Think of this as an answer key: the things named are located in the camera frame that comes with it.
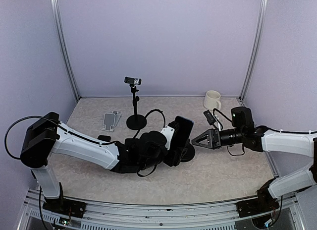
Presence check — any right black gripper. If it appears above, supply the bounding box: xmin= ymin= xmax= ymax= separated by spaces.
xmin=192 ymin=127 xmax=245 ymax=149

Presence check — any short black phone stand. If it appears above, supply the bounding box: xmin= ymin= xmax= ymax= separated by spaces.
xmin=180 ymin=139 xmax=196 ymax=163

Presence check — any blue phone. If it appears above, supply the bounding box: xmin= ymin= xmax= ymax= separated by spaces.
xmin=170 ymin=116 xmax=194 ymax=150

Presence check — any tall black phone stand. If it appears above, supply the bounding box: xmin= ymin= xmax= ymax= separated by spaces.
xmin=124 ymin=77 xmax=147 ymax=130

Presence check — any black smartphone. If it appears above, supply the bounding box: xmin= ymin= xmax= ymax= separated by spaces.
xmin=97 ymin=135 xmax=111 ymax=142

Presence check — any white folding phone stand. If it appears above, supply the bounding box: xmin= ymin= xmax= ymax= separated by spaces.
xmin=102 ymin=111 xmax=121 ymax=132

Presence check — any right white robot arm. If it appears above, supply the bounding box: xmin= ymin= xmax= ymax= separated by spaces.
xmin=192 ymin=107 xmax=317 ymax=212

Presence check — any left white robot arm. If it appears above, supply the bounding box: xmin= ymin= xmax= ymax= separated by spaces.
xmin=20 ymin=112 xmax=194 ymax=213

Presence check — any cream ceramic mug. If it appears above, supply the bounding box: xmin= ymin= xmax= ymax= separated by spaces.
xmin=203 ymin=90 xmax=222 ymax=111

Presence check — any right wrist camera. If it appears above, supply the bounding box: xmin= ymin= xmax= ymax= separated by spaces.
xmin=203 ymin=110 xmax=223 ymax=131

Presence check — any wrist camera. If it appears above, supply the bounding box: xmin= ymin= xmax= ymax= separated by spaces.
xmin=203 ymin=110 xmax=223 ymax=131
xmin=160 ymin=121 xmax=179 ymax=150

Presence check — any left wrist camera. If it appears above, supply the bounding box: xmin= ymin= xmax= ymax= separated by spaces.
xmin=160 ymin=121 xmax=179 ymax=150

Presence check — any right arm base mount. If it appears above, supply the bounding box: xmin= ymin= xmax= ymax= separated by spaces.
xmin=236 ymin=197 xmax=280 ymax=218

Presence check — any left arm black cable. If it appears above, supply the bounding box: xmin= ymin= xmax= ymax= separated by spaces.
xmin=4 ymin=108 xmax=166 ymax=177

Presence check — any aluminium front rail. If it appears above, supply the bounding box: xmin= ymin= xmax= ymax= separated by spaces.
xmin=15 ymin=190 xmax=305 ymax=230

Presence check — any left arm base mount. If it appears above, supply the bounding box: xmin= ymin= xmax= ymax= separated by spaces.
xmin=43 ymin=198 xmax=86 ymax=218

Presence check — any right aluminium corner post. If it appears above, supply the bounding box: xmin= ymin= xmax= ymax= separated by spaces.
xmin=239 ymin=0 xmax=268 ymax=104

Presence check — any aluminium corner post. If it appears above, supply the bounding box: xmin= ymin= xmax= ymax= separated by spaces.
xmin=239 ymin=0 xmax=268 ymax=104
xmin=50 ymin=0 xmax=81 ymax=102

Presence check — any left aluminium corner post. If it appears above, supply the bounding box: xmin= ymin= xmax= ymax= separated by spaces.
xmin=50 ymin=0 xmax=81 ymax=102

